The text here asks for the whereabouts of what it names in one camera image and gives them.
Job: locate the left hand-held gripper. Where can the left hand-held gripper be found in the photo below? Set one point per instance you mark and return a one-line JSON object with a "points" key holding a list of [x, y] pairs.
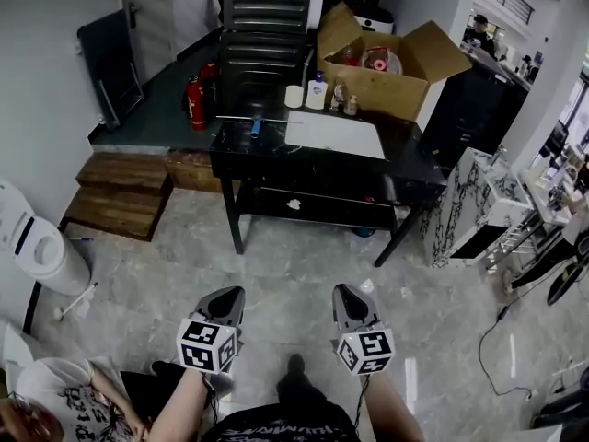
{"points": [[202, 345]]}

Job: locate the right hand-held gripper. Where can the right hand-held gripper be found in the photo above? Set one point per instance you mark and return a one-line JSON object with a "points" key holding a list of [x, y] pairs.
{"points": [[368, 350]]}

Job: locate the person's left forearm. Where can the person's left forearm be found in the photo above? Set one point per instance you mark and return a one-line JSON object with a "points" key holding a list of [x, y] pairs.
{"points": [[181, 408]]}

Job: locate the person's right forearm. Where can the person's right forearm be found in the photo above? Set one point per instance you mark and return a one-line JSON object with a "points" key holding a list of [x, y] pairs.
{"points": [[391, 408]]}

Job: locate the person's black trouser leg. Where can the person's black trouser leg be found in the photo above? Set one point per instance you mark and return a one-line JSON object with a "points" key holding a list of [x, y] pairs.
{"points": [[296, 382]]}

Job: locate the crumpled white paper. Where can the crumpled white paper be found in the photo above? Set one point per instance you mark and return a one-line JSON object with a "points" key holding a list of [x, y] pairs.
{"points": [[293, 204]]}

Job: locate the person's black printed shirt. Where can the person's black printed shirt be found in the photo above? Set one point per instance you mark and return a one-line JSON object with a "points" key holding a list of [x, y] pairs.
{"points": [[285, 424]]}

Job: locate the black marble-top table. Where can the black marble-top table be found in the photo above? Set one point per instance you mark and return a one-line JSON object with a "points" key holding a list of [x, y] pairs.
{"points": [[322, 173]]}

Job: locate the wooden steps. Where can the wooden steps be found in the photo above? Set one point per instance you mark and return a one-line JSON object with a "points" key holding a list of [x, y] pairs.
{"points": [[119, 196]]}

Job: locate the blue pen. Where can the blue pen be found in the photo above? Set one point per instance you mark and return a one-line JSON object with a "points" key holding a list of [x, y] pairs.
{"points": [[83, 239]]}

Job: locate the white marble-pattern cabinet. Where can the white marble-pattern cabinet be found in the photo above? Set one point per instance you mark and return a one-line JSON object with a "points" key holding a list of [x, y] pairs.
{"points": [[478, 201]]}

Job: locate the white sink basin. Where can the white sink basin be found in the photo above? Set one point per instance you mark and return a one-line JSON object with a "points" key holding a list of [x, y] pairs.
{"points": [[333, 134]]}

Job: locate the red fire extinguisher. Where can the red fire extinguisher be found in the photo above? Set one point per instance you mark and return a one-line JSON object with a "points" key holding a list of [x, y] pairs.
{"points": [[196, 106], [208, 70]]}

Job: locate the small clear glass bottle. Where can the small clear glass bottle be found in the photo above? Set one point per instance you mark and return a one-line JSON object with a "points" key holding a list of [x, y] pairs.
{"points": [[351, 105]]}

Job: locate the black chair base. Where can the black chair base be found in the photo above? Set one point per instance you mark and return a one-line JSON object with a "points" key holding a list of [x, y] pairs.
{"points": [[563, 283]]}

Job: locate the chrome faucet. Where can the chrome faucet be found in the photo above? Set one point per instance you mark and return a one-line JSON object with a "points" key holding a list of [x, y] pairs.
{"points": [[338, 95]]}

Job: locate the white cylindrical cup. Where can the white cylindrical cup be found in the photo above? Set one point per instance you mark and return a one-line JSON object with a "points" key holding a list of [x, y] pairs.
{"points": [[293, 96]]}

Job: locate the open cardboard box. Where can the open cardboard box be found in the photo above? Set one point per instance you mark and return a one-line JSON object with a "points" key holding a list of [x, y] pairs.
{"points": [[382, 92]]}

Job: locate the white soap bottle blue pump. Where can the white soap bottle blue pump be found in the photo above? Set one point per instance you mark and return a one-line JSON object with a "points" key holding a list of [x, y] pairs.
{"points": [[315, 94]]}

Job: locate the black tall cabinet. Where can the black tall cabinet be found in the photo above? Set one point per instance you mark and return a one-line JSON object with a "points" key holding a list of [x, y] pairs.
{"points": [[469, 113]]}

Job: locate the red and white round item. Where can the red and white round item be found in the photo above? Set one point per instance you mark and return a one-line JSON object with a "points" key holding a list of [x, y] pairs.
{"points": [[382, 60]]}

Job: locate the red bottle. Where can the red bottle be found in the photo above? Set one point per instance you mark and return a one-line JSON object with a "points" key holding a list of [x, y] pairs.
{"points": [[350, 57]]}

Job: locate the white rounded appliance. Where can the white rounded appliance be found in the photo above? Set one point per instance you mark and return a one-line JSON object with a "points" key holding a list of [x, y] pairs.
{"points": [[375, 20]]}

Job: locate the white door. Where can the white door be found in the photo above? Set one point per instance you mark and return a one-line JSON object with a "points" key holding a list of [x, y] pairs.
{"points": [[175, 12]]}

